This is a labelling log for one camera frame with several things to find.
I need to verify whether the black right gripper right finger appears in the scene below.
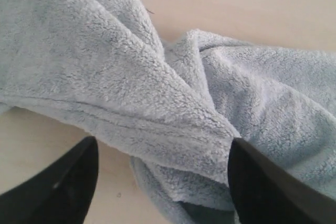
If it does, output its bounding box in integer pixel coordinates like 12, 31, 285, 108
227, 138, 335, 223

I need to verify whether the light blue fluffy towel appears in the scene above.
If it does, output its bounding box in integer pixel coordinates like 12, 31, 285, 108
1, 0, 335, 223

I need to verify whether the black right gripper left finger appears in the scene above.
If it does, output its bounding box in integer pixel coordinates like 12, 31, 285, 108
1, 136, 99, 223

